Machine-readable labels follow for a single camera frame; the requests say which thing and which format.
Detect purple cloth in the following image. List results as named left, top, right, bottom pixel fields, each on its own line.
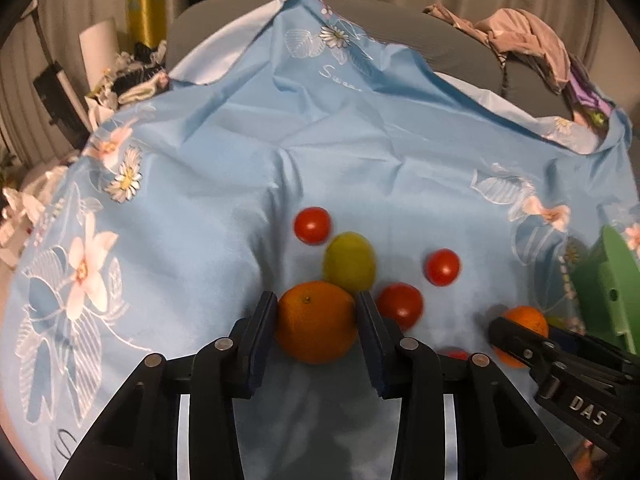
left=567, top=57, right=618, bottom=116

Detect large orange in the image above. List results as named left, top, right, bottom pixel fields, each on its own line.
left=274, top=281, right=360, bottom=365

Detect black white cloth pile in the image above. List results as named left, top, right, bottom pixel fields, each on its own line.
left=87, top=40, right=171, bottom=111

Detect pink crumpled clothes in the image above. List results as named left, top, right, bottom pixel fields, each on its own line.
left=424, top=2, right=572, bottom=95

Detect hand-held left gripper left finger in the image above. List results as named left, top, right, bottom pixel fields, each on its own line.
left=59, top=290, right=279, bottom=480

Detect yellow patterned curtain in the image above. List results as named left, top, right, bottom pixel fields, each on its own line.
left=127, top=0, right=168, bottom=47

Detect black device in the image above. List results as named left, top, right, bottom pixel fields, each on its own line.
left=34, top=62, right=90, bottom=148

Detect blue floral blanket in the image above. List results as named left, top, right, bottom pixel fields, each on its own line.
left=4, top=0, right=640, bottom=480

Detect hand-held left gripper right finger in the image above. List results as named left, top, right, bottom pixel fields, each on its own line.
left=354, top=290, right=573, bottom=480

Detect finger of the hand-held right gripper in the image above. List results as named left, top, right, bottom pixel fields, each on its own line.
left=550, top=327, right=626, bottom=368
left=489, top=316, right=562, bottom=383

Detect grey sofa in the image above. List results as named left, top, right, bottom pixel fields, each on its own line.
left=165, top=0, right=633, bottom=126

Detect yellow-green lemon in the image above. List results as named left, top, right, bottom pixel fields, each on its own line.
left=322, top=231, right=377, bottom=296

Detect white crumpled cloth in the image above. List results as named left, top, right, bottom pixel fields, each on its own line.
left=0, top=166, right=68, bottom=266

